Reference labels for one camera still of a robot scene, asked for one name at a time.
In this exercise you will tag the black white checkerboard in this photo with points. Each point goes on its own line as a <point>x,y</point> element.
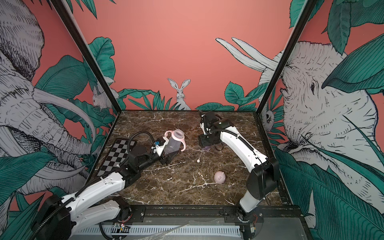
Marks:
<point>116,155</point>

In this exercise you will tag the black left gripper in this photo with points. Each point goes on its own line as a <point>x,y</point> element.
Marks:
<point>169,158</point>

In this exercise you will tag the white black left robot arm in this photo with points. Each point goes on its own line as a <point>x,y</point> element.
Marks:
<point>62,217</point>

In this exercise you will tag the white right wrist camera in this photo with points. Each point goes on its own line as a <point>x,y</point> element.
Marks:
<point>202,124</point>

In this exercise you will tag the black enclosure frame post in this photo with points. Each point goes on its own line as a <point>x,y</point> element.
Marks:
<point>69,21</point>
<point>297,31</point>

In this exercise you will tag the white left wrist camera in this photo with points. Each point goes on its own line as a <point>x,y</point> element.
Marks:
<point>159,145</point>

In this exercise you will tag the purple bottle collar with straw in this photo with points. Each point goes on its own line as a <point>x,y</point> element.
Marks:
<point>203,151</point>

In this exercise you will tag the white ribbed cable duct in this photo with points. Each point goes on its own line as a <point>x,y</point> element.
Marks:
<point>188,230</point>

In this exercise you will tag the pink bottle cap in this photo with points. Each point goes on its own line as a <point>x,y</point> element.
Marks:
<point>219,177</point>

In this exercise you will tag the black enclosure frame post right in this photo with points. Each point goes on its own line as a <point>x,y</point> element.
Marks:
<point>297,31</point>

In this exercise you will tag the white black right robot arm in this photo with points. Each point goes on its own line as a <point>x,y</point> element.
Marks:
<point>264,172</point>

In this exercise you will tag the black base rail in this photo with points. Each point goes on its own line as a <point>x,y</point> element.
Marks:
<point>230,214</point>

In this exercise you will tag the black enclosure frame post left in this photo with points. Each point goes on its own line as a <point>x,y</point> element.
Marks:
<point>69,21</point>

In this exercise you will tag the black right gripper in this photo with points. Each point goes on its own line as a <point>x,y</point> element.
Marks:
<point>203,142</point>

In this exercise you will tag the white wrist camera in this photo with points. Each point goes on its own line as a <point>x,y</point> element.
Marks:
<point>159,145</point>
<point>202,124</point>

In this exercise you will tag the clear plastic baby bottle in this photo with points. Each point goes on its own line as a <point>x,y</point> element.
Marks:
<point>176,139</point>

